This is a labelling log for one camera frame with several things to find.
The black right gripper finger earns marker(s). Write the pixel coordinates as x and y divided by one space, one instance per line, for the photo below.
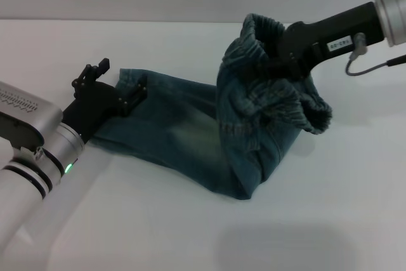
272 68

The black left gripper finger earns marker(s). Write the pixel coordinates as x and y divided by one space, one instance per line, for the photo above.
90 74
136 98

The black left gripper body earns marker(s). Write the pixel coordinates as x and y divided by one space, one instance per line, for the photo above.
95 103

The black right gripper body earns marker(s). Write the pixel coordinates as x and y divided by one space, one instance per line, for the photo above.
342 28

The blue washed denim shorts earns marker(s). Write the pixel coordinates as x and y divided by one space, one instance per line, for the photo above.
190 131

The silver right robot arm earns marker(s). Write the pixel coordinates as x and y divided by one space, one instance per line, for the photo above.
393 10

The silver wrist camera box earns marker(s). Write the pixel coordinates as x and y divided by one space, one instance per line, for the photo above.
25 109

